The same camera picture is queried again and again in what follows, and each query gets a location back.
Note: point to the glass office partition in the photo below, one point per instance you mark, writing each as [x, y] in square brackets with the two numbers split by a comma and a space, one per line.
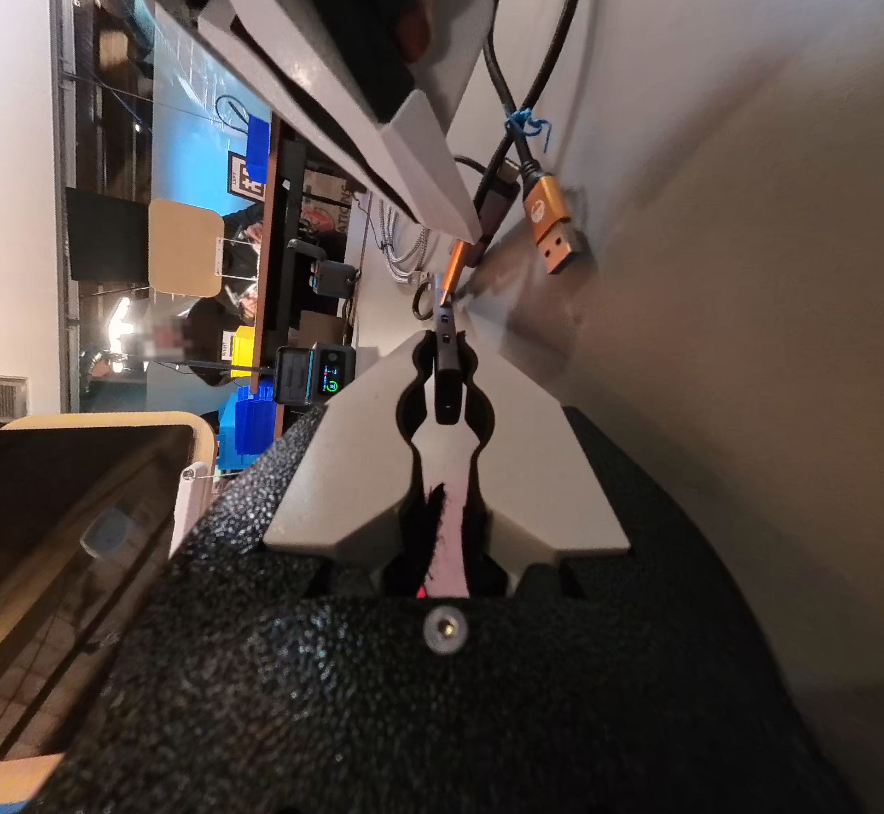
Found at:
[172, 102]

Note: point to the printed tag board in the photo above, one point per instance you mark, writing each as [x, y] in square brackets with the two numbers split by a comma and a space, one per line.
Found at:
[245, 178]
[229, 344]

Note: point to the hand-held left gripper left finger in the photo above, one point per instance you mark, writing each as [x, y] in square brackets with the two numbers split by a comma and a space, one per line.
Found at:
[331, 482]

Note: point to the blue twist tie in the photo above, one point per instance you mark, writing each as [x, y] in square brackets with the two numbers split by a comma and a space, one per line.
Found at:
[519, 118]

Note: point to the printed cardboard box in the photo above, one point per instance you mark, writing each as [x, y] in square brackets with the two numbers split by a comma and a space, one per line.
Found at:
[324, 206]

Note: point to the blue storage bins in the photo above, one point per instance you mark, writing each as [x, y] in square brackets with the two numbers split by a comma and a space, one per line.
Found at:
[245, 427]

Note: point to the white mirror stand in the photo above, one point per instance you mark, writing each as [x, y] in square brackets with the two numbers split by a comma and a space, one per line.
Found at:
[188, 503]

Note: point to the black power station green display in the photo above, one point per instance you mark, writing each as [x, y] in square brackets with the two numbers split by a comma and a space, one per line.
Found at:
[297, 372]

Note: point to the yellow storage bin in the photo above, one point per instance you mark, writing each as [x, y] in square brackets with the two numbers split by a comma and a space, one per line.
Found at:
[242, 351]

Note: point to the dark blue storage bin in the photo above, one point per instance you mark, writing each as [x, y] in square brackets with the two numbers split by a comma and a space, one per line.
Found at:
[257, 151]

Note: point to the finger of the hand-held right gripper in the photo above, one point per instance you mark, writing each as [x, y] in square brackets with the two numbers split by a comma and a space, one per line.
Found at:
[297, 6]
[466, 13]

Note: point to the grey wall vent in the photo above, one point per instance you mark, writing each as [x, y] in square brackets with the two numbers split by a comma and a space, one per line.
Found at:
[12, 399]

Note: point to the large beige framed mirror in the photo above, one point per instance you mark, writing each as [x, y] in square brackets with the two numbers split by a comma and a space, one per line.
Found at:
[83, 517]

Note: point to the wooden top table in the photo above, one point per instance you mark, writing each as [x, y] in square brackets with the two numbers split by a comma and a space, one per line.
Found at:
[266, 241]

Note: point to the small grey power station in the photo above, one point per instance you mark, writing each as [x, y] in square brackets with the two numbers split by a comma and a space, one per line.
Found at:
[335, 279]

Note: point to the grey usb hub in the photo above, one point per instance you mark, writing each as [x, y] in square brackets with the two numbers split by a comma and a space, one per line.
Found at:
[449, 386]

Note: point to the small beige rounded board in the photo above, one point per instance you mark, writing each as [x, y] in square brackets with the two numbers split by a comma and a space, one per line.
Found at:
[183, 248]

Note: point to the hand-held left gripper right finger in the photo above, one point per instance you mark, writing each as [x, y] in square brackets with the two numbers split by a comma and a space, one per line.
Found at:
[552, 482]

